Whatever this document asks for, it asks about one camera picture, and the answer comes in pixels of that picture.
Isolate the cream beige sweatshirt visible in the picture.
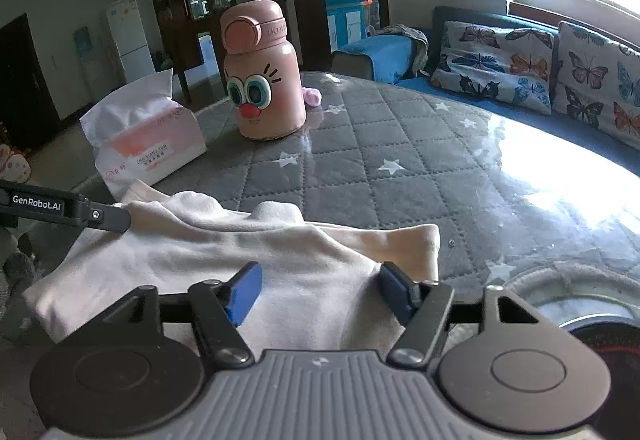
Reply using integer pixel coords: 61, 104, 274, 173
24, 182, 440, 353

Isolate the white pink tissue pack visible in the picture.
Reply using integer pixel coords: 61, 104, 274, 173
80, 69, 207, 200

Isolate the round black induction cooktop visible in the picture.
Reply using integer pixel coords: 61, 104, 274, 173
538, 297, 640, 439

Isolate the grey quilted star tablecloth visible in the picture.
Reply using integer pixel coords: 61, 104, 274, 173
0, 70, 640, 440

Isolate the white refrigerator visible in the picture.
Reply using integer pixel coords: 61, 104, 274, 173
105, 0, 155, 83

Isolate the pink cartoon face bottle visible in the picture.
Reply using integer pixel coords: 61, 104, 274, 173
220, 0, 306, 141

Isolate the small pink plush item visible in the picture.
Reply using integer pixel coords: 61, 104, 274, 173
302, 86, 322, 108

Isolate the butterfly pillow left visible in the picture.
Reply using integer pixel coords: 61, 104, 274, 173
431, 22, 555, 115

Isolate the butterfly pillow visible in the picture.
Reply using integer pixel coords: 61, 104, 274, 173
431, 22, 555, 115
552, 22, 640, 148

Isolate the butterfly pillow right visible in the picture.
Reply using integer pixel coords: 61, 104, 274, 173
552, 22, 640, 148

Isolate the blue chair with cloth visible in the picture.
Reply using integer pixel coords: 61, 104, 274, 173
331, 24, 432, 84

